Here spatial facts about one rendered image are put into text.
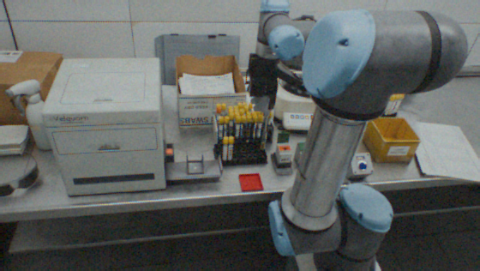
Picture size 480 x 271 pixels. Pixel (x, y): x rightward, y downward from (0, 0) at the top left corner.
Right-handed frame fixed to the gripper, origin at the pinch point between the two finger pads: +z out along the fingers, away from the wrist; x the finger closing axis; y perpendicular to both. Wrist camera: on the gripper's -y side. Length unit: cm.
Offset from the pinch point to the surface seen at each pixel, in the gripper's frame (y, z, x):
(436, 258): -109, 105, -1
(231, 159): 11.3, 15.1, 4.1
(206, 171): 20.1, 13.6, 9.9
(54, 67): 68, 0, -33
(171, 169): 30.3, 13.5, 8.0
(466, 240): -135, 105, -9
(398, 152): -45.2, 12.5, 8.9
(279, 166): -3.7, 15.4, 8.5
